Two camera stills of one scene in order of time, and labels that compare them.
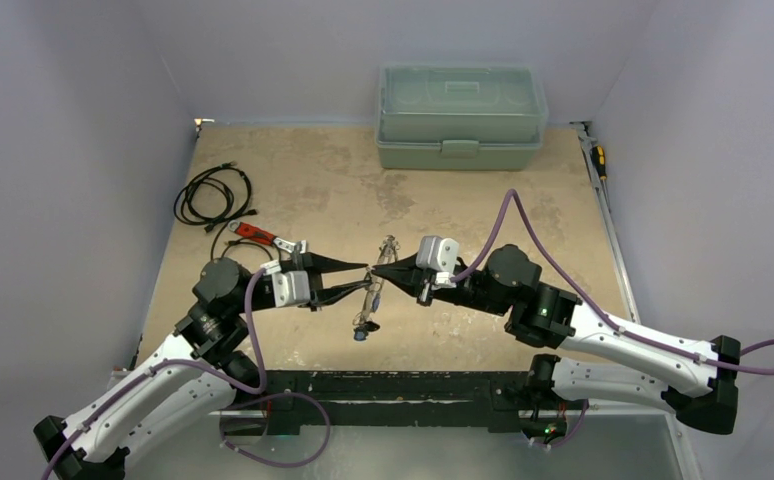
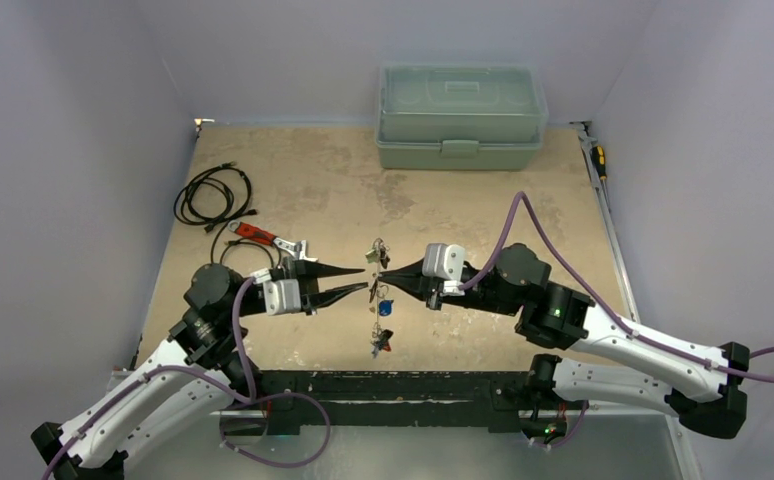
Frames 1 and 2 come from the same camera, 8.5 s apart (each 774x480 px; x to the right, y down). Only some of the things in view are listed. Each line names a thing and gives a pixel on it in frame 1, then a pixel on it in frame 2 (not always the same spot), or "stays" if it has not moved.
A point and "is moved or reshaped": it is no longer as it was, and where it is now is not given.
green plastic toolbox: [460, 116] stays
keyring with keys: [365, 321] is moved or reshaped
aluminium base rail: [114, 374] stays
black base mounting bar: [450, 400] stays
